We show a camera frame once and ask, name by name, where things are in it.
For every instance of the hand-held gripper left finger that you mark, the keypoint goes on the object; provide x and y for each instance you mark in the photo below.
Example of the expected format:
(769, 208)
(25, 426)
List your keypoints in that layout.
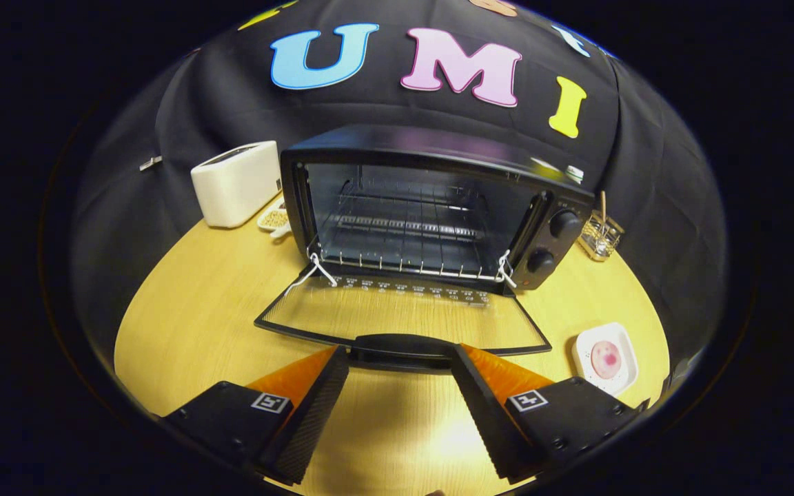
(314, 413)

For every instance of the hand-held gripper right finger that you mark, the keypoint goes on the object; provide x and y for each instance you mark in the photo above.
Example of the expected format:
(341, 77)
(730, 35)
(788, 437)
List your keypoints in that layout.
(486, 420)

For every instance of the pink meat slice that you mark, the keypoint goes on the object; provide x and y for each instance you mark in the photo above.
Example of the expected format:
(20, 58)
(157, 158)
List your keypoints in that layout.
(606, 359)

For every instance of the white square plate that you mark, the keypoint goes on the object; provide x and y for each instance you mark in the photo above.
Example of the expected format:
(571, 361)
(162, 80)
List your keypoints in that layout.
(624, 375)

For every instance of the black toaster oven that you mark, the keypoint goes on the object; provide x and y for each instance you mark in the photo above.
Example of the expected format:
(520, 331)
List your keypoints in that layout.
(431, 148)

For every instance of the white bread toaster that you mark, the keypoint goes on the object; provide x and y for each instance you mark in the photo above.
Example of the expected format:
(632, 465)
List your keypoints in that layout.
(231, 186)

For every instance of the small dish of beans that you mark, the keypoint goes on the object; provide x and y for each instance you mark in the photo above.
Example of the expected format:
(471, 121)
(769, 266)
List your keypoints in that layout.
(274, 219)

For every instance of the clear glass stick holder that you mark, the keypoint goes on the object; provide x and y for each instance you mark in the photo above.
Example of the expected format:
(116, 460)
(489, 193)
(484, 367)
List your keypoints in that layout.
(600, 238)

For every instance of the white bottle green label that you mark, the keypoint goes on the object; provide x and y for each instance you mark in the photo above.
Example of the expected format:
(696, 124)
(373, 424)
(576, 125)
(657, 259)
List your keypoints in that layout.
(575, 174)

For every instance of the small silver clip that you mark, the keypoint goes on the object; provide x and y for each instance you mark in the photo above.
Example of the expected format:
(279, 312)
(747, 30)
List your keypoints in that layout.
(150, 163)

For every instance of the black backdrop cloth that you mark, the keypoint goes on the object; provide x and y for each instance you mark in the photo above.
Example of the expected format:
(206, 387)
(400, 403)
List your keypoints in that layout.
(197, 103)

